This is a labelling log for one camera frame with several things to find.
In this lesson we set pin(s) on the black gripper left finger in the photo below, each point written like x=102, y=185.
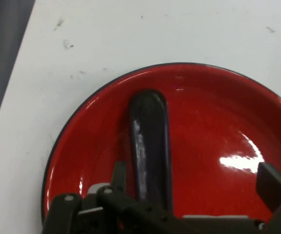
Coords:
x=119, y=178

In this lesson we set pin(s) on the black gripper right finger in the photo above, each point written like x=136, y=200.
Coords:
x=273, y=186

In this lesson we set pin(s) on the dark purple toy eggplant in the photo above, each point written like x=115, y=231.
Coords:
x=151, y=131

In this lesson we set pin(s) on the red enamel plate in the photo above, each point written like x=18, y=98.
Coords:
x=204, y=117

